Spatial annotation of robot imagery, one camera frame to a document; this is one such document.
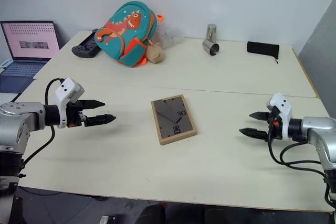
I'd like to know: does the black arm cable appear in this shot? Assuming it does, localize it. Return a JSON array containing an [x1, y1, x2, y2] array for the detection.
[[22, 78, 65, 169], [267, 119, 332, 205]]

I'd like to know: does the teal dinosaur backpack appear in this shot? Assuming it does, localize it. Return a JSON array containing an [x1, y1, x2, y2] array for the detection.
[[93, 1, 165, 68]]

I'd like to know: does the wooden picture frame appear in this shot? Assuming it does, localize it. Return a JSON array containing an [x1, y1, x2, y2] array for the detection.
[[150, 94, 198, 146]]

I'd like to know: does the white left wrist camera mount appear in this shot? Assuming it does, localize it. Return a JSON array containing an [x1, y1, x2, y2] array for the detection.
[[54, 77, 85, 129]]

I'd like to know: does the beige plush keychain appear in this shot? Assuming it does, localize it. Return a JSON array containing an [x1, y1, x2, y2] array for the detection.
[[145, 39, 165, 65]]

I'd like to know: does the upright steel cup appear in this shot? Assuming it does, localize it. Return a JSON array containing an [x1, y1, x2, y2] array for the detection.
[[205, 24, 217, 42]]

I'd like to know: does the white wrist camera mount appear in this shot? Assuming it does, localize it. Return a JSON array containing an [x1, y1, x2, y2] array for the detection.
[[266, 92, 293, 141], [54, 77, 85, 129]]

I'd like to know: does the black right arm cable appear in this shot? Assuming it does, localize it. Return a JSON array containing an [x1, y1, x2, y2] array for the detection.
[[267, 119, 332, 205]]

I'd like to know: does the open laptop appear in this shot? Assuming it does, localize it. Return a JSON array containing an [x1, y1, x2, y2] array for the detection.
[[0, 20, 60, 94]]

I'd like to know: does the black game controller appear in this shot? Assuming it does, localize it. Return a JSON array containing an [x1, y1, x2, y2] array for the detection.
[[71, 31, 100, 58]]

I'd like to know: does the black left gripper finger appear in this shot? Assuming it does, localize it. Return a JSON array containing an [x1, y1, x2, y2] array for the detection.
[[85, 113, 117, 127], [82, 99, 106, 110]]

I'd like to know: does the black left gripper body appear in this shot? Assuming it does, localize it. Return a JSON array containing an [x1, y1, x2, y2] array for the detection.
[[66, 100, 87, 128]]

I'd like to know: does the clear plastic bag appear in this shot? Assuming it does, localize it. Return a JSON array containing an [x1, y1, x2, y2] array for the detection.
[[153, 30, 185, 50]]

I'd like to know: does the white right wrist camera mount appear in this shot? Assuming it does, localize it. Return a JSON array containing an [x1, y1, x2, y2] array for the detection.
[[266, 92, 293, 141]]

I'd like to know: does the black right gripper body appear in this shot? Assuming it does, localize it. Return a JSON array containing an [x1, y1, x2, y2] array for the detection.
[[266, 105, 280, 141]]

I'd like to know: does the lying steel cup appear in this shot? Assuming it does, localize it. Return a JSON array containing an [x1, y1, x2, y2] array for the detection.
[[202, 39, 221, 57]]

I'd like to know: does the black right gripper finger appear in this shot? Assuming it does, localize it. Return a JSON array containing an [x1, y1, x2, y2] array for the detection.
[[248, 111, 271, 121], [239, 127, 269, 142]]

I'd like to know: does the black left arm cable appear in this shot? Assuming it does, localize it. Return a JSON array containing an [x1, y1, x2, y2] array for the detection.
[[22, 78, 65, 169]]

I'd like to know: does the black drawstring pouch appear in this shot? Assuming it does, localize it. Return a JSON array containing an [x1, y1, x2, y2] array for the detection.
[[246, 41, 280, 64]]

